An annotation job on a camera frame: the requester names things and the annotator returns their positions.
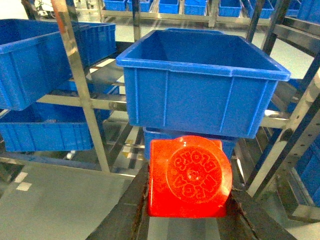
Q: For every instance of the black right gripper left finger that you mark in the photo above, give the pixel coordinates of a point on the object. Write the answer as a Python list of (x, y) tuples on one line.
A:
[(128, 220)]

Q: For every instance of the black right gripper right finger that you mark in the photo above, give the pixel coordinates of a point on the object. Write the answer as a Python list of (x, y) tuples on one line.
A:
[(246, 220)]

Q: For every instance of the red one-stud toy block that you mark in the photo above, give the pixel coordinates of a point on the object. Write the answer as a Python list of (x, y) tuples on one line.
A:
[(189, 177)]

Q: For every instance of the large blue bin right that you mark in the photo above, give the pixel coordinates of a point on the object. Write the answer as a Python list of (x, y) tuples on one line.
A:
[(199, 81)]

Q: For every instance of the stainless steel rack frame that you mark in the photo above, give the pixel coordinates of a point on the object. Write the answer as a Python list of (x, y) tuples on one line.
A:
[(37, 56)]

